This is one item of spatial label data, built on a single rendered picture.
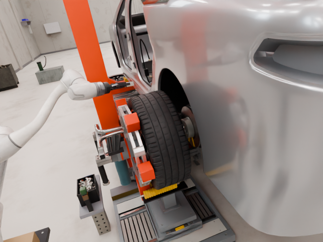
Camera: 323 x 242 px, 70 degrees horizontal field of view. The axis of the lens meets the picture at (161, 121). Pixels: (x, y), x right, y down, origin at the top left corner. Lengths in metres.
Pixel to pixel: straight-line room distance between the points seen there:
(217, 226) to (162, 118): 1.06
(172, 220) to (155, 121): 0.87
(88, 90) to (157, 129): 0.47
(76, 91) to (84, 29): 0.58
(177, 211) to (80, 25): 1.56
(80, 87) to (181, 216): 1.20
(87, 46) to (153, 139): 0.91
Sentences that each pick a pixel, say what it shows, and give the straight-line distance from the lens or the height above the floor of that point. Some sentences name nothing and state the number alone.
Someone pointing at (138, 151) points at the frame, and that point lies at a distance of 1.32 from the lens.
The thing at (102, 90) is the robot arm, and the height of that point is 1.27.
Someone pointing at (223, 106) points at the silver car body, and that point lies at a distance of 0.97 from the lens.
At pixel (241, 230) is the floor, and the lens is 2.12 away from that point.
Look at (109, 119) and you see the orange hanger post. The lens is 1.99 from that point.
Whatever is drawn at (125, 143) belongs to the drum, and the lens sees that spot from 1.54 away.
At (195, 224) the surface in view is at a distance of 1.94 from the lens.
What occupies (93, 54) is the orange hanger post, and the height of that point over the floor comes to 1.44.
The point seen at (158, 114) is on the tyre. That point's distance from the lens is 1.34.
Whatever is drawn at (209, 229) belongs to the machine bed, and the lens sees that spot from 2.01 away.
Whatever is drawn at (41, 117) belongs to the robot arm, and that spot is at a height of 1.21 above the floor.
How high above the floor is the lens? 1.66
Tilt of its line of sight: 26 degrees down
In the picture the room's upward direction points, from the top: 10 degrees counter-clockwise
